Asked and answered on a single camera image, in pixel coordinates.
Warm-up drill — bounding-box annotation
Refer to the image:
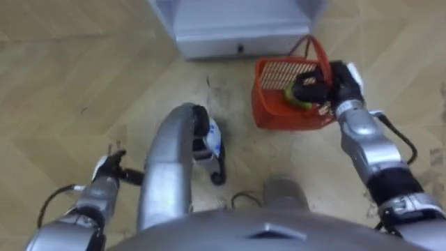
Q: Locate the robot body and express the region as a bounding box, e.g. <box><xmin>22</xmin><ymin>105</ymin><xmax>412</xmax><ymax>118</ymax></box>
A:
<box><xmin>104</xmin><ymin>208</ymin><xmax>433</xmax><ymax>251</ymax></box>

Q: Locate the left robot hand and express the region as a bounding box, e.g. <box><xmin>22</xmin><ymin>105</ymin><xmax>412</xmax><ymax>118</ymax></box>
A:
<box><xmin>91</xmin><ymin>149</ymin><xmax>146</xmax><ymax>187</ymax></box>

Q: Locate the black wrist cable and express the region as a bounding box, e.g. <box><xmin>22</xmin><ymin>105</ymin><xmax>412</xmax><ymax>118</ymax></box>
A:
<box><xmin>369</xmin><ymin>109</ymin><xmax>418</xmax><ymax>166</ymax></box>
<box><xmin>36</xmin><ymin>183</ymin><xmax>86</xmax><ymax>229</ymax></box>

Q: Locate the white bedside cabinet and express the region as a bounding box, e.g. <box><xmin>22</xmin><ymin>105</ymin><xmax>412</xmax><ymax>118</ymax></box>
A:
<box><xmin>146</xmin><ymin>0</ymin><xmax>329</xmax><ymax>62</ymax></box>

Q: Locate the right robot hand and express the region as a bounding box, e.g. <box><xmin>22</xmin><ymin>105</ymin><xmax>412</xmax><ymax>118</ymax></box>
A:
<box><xmin>291</xmin><ymin>60</ymin><xmax>366</xmax><ymax>109</ymax></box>

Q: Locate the red plastic basket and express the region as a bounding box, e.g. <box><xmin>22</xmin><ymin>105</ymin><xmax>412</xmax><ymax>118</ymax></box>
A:
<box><xmin>251</xmin><ymin>34</ymin><xmax>338</xmax><ymax>132</ymax></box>

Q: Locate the black floor cable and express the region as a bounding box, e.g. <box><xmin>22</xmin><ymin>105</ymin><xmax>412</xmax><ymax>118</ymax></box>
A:
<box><xmin>230</xmin><ymin>191</ymin><xmax>263</xmax><ymax>210</ymax></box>

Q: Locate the green soft toy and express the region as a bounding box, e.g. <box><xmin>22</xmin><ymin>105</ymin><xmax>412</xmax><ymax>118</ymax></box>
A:
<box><xmin>282</xmin><ymin>82</ymin><xmax>314</xmax><ymax>111</ymax></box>

